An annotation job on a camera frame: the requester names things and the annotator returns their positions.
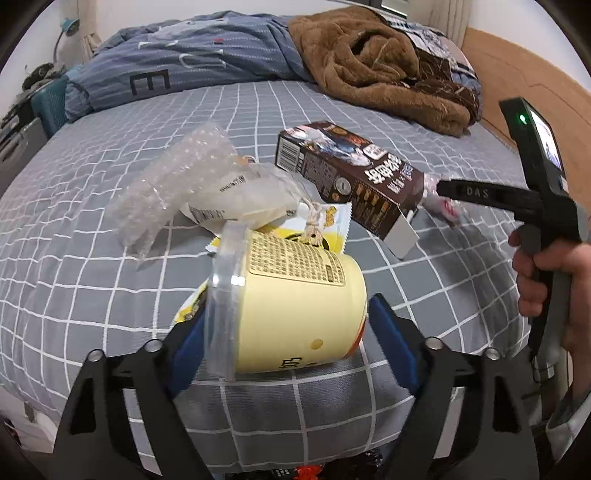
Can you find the brown fleece blanket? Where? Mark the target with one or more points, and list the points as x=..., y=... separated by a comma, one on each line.
x=360, y=55

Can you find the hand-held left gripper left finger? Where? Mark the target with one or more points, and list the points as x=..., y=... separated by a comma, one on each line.
x=184, y=355

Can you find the clear bubble wrap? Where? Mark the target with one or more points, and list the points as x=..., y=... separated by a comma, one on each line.
x=184, y=175

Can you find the blue striped duvet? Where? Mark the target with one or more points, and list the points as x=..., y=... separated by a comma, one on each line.
x=184, y=60

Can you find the yellow cup with clear lid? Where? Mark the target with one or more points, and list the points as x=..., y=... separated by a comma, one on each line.
x=295, y=314

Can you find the teal plastic crate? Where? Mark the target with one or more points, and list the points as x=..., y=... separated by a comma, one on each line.
x=48, y=106

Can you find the clear plastic wrapper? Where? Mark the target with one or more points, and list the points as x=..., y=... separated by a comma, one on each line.
x=443, y=207

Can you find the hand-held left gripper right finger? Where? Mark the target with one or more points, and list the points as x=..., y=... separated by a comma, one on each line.
x=392, y=341

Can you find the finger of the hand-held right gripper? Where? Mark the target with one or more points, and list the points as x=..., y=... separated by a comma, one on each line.
x=485, y=196

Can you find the window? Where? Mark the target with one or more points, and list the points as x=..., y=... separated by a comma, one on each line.
x=390, y=7

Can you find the beige curtain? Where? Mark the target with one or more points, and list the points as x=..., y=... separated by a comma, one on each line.
x=443, y=18

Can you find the yellow snack wrapper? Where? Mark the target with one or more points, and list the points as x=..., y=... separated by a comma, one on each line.
x=334, y=228

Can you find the brown printed carton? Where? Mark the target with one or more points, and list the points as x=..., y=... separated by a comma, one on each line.
x=341, y=175

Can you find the grey suitcase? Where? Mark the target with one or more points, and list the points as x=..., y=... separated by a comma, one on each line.
x=18, y=143

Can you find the person's right hand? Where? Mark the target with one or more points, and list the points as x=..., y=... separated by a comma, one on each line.
x=528, y=286

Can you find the blue desk lamp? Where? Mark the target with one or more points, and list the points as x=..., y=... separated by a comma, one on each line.
x=67, y=30

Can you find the patterned pillow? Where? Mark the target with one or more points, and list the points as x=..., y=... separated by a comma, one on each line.
x=438, y=41

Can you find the grey checked bed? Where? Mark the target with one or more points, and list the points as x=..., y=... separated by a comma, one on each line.
x=138, y=323

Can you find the wooden headboard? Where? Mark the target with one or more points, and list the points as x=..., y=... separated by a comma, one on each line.
x=508, y=69

